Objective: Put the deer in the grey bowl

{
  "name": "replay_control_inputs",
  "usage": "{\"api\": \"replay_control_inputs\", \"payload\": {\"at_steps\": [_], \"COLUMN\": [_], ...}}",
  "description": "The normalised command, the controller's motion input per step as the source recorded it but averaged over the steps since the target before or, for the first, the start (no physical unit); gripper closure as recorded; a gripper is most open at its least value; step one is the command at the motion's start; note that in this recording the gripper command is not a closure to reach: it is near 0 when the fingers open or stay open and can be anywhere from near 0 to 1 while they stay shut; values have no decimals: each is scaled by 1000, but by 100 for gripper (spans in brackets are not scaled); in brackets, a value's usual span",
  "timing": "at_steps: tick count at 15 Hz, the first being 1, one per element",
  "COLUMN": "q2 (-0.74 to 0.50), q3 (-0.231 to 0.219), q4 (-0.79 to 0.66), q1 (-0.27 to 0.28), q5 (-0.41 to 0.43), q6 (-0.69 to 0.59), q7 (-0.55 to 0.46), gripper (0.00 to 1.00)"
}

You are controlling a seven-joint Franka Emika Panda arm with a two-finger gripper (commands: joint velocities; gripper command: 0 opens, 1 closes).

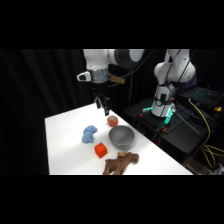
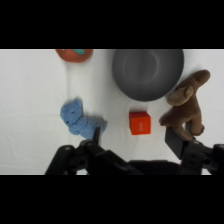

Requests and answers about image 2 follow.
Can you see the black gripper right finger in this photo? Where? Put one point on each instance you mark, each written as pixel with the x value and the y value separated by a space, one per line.
pixel 176 144

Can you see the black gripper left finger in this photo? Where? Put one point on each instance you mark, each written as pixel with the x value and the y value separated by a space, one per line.
pixel 97 136

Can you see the brown plush deer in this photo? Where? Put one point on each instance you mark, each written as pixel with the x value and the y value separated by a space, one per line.
pixel 184 107

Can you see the grey bowl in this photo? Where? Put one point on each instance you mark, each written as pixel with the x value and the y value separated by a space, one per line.
pixel 146 74

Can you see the blue plush teddy bear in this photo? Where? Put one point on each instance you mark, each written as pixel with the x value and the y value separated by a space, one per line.
pixel 80 119

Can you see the orange red cube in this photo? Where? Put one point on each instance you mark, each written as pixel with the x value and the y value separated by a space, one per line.
pixel 140 123

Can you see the orange plush ball teal patch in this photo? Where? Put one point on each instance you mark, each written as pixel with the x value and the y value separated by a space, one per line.
pixel 74 55

